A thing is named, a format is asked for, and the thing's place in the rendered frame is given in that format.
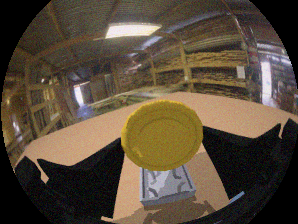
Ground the yellow plate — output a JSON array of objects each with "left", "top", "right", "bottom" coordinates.
[{"left": 121, "top": 100, "right": 204, "bottom": 172}]

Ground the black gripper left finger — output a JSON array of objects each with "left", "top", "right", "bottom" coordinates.
[{"left": 37, "top": 137, "right": 125, "bottom": 218}]

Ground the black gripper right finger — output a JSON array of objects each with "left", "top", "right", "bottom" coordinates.
[{"left": 202, "top": 124, "right": 281, "bottom": 200}]

